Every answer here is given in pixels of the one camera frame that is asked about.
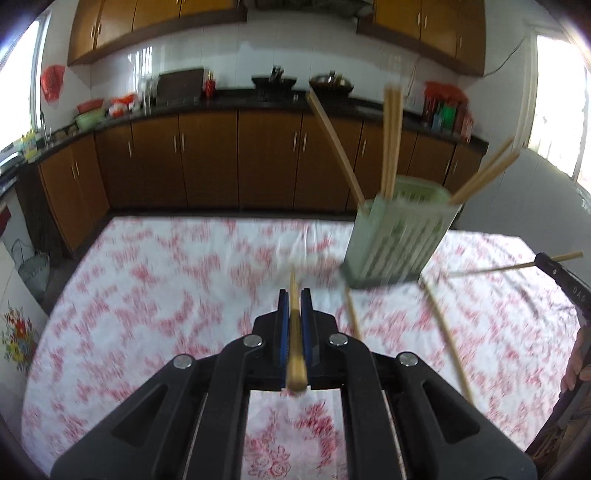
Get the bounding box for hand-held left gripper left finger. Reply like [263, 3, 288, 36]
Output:
[48, 288, 291, 480]

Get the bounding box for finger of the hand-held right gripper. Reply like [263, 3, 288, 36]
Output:
[533, 253, 561, 278]

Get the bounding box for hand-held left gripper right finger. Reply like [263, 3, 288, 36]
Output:
[300, 288, 540, 480]

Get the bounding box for wooden chopstick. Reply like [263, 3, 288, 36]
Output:
[285, 270, 309, 397]
[305, 91, 368, 206]
[445, 251, 585, 278]
[344, 284, 363, 340]
[392, 85, 404, 195]
[450, 150, 522, 206]
[381, 85, 394, 197]
[447, 137, 515, 204]
[420, 279, 475, 403]

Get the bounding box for green perforated chopstick holder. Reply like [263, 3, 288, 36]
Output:
[341, 175, 462, 291]

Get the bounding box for person's right hand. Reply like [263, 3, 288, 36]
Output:
[561, 325, 587, 393]

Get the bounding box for pink floral tablecloth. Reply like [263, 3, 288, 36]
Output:
[21, 217, 583, 480]

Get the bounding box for sliding window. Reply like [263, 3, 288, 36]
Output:
[526, 28, 591, 185]
[0, 11, 51, 153]

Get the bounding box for cluster of condiment bottles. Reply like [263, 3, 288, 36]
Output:
[422, 95, 475, 141]

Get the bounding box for wooden base cabinets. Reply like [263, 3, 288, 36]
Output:
[37, 108, 489, 252]

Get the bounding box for black kitchen countertop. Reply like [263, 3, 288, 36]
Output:
[0, 88, 489, 185]

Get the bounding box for black gas stove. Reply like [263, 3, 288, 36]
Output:
[247, 89, 361, 100]

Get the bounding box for black wok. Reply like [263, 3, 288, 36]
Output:
[252, 67, 297, 90]

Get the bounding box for wok with metal lid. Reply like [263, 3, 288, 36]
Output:
[308, 71, 355, 95]

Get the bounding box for white bucket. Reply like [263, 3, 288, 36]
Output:
[10, 237, 51, 296]

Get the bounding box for dark cutting board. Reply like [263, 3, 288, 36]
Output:
[157, 68, 205, 104]

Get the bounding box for red and white plastic bag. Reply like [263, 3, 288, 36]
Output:
[108, 92, 139, 116]

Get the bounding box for green basin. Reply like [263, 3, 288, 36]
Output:
[74, 111, 106, 131]

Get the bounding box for steel range hood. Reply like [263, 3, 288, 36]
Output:
[245, 0, 375, 19]

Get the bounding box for red hanging plastic bag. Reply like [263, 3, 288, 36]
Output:
[41, 65, 66, 103]

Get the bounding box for wooden wall cabinet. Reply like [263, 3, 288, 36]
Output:
[358, 0, 488, 77]
[67, 0, 247, 68]

